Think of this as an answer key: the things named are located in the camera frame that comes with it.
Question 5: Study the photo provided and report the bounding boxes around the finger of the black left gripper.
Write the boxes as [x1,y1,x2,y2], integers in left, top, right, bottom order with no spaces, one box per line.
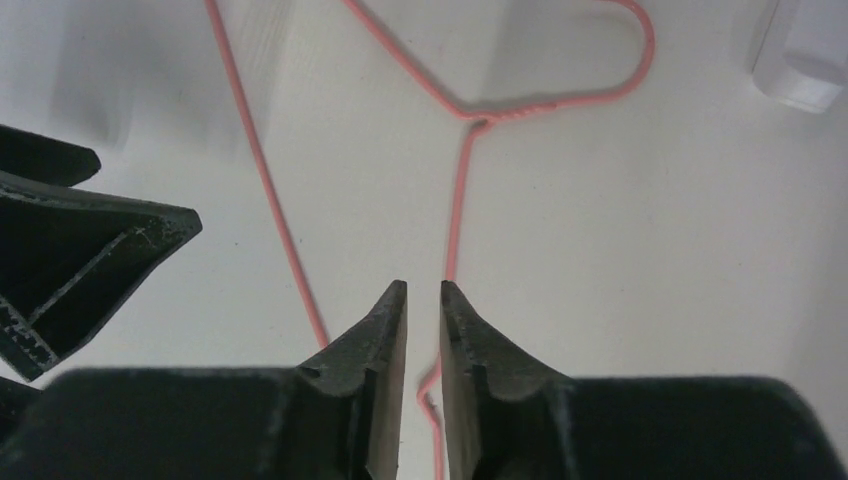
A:
[1,125,101,187]
[1,173,202,382]

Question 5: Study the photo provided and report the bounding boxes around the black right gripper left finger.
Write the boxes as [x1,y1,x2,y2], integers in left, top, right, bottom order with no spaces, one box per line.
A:
[1,280,407,479]

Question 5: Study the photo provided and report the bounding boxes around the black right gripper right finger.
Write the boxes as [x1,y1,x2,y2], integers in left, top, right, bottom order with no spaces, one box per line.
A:
[441,281,847,479]

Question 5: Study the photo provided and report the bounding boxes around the metal clothes rack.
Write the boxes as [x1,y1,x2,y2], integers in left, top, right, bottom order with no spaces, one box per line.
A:
[752,0,847,114]

